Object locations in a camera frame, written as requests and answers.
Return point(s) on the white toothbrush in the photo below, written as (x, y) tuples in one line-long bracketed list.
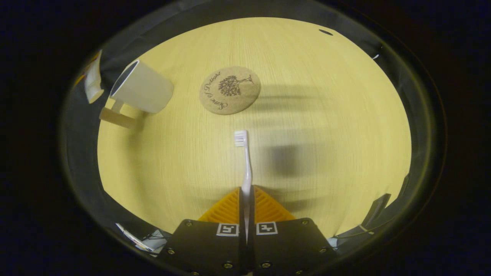
[(247, 172)]

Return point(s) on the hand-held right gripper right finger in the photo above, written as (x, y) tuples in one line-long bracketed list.
[(287, 245)]

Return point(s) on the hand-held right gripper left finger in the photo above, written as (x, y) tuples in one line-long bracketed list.
[(207, 249)]

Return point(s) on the white cup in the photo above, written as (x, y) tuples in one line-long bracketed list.
[(145, 92)]

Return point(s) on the black backdrop cloth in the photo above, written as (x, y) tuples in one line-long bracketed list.
[(109, 61)]

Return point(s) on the wooden desktop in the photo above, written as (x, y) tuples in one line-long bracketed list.
[(326, 96)]

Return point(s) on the dark boxy object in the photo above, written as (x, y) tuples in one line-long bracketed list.
[(376, 211)]

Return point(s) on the white sheet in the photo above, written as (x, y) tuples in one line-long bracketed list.
[(145, 241), (347, 239)]

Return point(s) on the round cork coaster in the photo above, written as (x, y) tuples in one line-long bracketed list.
[(234, 105)]

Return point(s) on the white toothpaste tube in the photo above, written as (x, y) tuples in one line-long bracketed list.
[(94, 82)]

